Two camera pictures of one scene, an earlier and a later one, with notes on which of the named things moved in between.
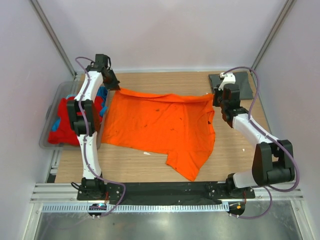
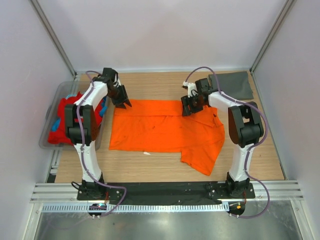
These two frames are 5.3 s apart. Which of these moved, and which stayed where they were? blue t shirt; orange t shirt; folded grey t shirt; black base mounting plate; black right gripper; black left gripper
Moved: orange t shirt; black left gripper; black right gripper
Stayed: folded grey t shirt; black base mounting plate; blue t shirt
